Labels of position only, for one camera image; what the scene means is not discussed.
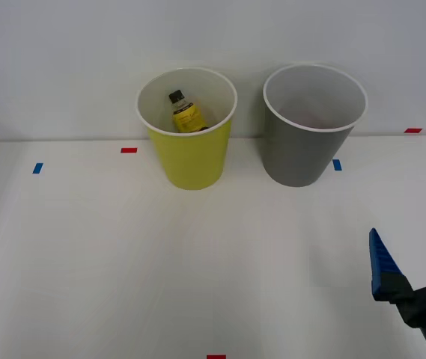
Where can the yellow-green plastic waste bin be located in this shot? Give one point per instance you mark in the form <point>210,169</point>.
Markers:
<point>194,161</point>

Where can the grey plastic waste bin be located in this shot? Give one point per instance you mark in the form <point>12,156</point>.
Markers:
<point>298,157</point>

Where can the yellow label plastic bottle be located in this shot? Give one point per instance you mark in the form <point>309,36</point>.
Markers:
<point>188,117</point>

